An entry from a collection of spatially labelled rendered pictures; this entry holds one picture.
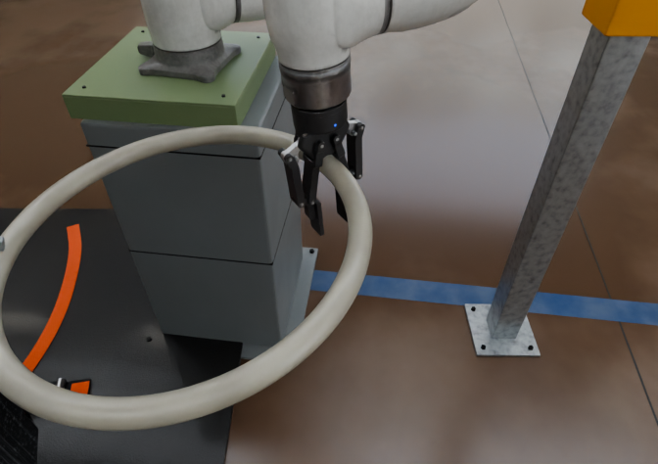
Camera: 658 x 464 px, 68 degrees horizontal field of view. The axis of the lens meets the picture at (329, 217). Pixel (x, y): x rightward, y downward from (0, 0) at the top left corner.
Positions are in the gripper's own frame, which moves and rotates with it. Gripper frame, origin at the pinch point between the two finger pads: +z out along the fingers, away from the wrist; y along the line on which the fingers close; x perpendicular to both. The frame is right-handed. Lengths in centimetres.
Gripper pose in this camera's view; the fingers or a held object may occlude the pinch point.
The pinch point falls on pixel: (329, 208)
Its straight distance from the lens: 78.1
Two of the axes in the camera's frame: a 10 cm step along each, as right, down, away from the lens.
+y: -8.3, 4.2, -3.6
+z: 0.7, 7.2, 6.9
